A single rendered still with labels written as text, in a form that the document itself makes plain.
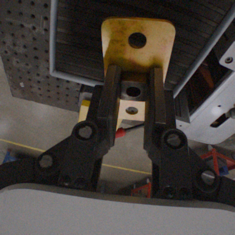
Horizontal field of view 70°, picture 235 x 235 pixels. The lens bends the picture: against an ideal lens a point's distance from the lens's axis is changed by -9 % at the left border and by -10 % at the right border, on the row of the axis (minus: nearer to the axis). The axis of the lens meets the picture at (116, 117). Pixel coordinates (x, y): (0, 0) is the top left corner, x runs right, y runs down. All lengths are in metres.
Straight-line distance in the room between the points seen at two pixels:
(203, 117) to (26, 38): 0.71
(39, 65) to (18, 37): 0.16
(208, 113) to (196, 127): 0.07
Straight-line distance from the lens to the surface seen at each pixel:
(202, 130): 0.59
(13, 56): 0.93
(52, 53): 0.19
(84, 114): 0.26
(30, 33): 0.81
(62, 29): 0.18
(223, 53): 0.26
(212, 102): 0.49
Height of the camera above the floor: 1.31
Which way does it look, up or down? 36 degrees down
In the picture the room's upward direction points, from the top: 172 degrees counter-clockwise
